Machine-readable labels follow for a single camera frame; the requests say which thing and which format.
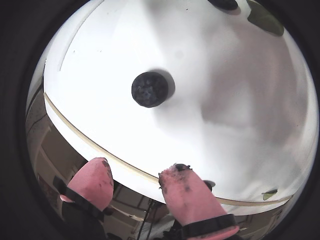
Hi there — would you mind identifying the pink covered gripper finger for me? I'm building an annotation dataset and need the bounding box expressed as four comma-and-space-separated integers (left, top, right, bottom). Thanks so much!
52, 156, 115, 240
157, 162, 248, 240

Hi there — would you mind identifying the green leaf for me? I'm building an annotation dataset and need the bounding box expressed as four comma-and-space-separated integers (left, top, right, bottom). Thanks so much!
261, 189, 278, 201
246, 0, 285, 36

